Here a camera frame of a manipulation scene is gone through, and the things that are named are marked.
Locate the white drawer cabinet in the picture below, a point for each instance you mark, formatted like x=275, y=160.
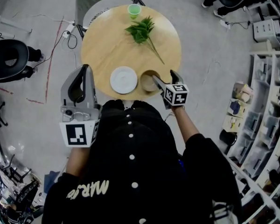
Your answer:
x=266, y=31

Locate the person's right forearm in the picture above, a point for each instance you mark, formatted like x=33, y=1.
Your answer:
x=184, y=122

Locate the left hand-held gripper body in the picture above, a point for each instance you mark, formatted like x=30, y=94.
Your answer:
x=77, y=134

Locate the patterned white seat cushion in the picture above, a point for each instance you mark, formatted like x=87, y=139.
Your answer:
x=95, y=8

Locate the brown wooden bowl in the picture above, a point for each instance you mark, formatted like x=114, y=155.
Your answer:
x=147, y=83

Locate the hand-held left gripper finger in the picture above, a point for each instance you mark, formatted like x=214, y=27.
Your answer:
x=89, y=94
x=65, y=94

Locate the cardboard box with yellow item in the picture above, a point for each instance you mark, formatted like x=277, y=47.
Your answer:
x=232, y=123

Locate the white storage shelving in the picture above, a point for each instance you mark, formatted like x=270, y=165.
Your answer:
x=266, y=53

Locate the round wooden table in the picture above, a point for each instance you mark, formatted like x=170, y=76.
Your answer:
x=107, y=50

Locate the black waste bin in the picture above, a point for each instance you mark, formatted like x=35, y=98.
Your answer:
x=228, y=137

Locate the white power strip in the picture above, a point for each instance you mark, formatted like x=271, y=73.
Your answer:
x=225, y=24
x=70, y=25
x=66, y=34

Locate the person's black jacket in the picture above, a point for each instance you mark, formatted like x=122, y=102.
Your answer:
x=142, y=171

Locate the white plate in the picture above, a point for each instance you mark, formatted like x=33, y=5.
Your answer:
x=123, y=80

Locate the cardboard box with beige items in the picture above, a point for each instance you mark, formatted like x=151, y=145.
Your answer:
x=242, y=92

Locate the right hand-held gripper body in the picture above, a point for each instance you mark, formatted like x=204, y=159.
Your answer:
x=177, y=95

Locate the black office chair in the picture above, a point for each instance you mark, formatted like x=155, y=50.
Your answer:
x=0, y=55

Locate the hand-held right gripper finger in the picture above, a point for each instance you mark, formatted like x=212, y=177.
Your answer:
x=177, y=78
x=159, y=85

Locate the green leaf sprig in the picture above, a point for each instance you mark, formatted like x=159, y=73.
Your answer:
x=140, y=31

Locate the blue covered table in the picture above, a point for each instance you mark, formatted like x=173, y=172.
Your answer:
x=51, y=183

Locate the person's left forearm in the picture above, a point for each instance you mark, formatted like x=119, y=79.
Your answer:
x=78, y=160

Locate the cardboard box with blue item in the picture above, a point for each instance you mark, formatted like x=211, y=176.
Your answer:
x=236, y=107

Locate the green cup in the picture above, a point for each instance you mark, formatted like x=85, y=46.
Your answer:
x=134, y=10

